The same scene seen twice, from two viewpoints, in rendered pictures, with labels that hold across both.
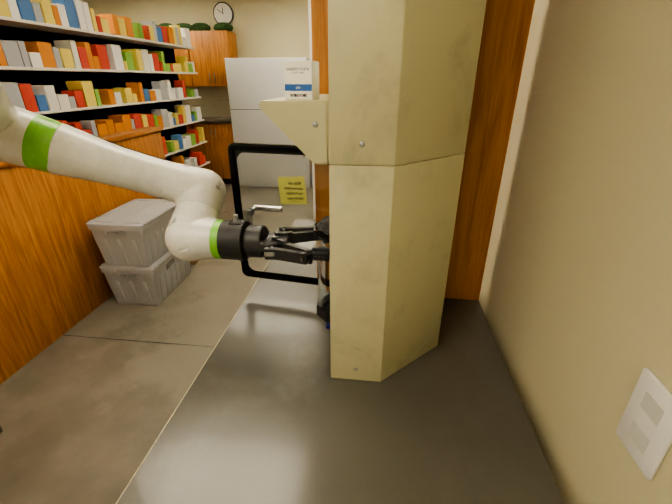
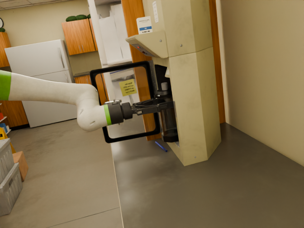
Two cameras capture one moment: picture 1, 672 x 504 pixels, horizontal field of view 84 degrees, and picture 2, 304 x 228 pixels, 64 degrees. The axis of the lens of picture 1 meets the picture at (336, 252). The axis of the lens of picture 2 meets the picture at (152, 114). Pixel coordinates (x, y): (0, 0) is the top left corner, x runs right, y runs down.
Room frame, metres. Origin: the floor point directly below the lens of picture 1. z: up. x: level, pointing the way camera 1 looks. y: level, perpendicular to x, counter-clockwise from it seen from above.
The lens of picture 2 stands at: (-0.25, 0.38, 1.49)
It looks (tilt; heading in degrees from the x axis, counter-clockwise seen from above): 17 degrees down; 344
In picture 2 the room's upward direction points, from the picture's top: 10 degrees counter-clockwise
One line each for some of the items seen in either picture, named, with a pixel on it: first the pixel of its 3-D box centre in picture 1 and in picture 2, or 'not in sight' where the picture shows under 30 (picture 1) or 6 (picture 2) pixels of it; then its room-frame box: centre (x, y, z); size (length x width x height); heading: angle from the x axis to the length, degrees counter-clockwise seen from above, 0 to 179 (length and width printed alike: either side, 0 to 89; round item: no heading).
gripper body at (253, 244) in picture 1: (268, 241); (132, 109); (0.79, 0.16, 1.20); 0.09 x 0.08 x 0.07; 83
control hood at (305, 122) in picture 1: (311, 123); (144, 46); (0.80, 0.05, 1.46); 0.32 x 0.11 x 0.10; 173
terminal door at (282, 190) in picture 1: (285, 218); (126, 103); (0.98, 0.14, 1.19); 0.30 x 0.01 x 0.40; 76
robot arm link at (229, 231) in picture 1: (237, 238); (116, 112); (0.80, 0.23, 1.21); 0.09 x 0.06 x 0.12; 173
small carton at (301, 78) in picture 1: (302, 80); (144, 26); (0.72, 0.06, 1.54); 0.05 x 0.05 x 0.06; 78
